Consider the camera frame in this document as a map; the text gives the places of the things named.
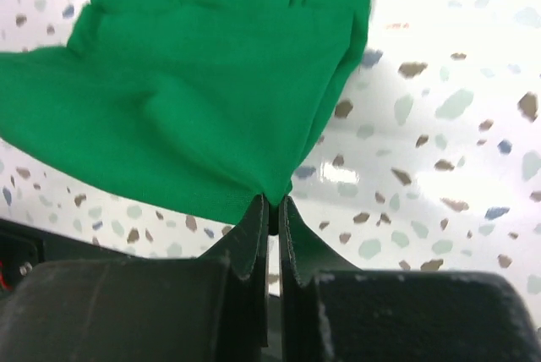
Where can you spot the green t-shirt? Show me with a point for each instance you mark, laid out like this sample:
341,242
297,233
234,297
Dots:
196,106

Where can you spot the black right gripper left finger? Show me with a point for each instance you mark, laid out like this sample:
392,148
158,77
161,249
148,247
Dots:
245,247

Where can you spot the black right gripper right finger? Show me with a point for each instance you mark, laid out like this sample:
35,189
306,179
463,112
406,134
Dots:
305,327

